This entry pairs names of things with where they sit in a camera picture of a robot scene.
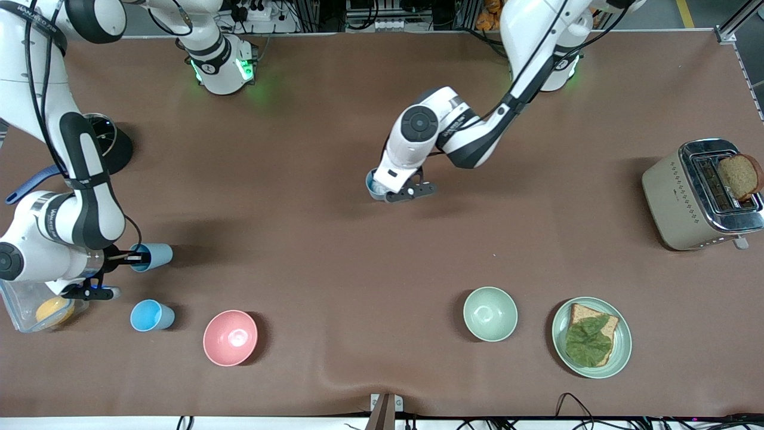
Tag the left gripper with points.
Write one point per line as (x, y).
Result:
(373, 172)

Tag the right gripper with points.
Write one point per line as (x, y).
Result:
(113, 258)

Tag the blue plastic cup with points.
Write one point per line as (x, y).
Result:
(375, 190)
(149, 316)
(161, 255)

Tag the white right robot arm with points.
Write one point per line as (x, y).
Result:
(104, 224)

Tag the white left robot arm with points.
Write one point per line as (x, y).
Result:
(516, 30)

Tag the orange round food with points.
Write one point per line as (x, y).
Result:
(52, 312)

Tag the clear plastic container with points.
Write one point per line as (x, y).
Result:
(15, 304)

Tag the glass lid with blue knob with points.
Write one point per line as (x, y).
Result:
(101, 132)

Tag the pink bowl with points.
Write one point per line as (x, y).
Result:
(230, 337)

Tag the white power strip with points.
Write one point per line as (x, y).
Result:
(391, 25)

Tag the pale green bowl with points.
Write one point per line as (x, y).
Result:
(489, 313)

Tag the orange snack bag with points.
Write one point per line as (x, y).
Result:
(486, 18)

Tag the pale green plate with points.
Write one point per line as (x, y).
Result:
(560, 334)

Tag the toast slice with crust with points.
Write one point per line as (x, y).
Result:
(582, 312)

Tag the green lettuce leaf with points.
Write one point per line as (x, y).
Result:
(588, 343)

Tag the beige and chrome toaster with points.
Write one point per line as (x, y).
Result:
(668, 203)

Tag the brown bread slice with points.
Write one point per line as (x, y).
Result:
(740, 176)

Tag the aluminium frame profile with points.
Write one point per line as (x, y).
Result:
(724, 34)

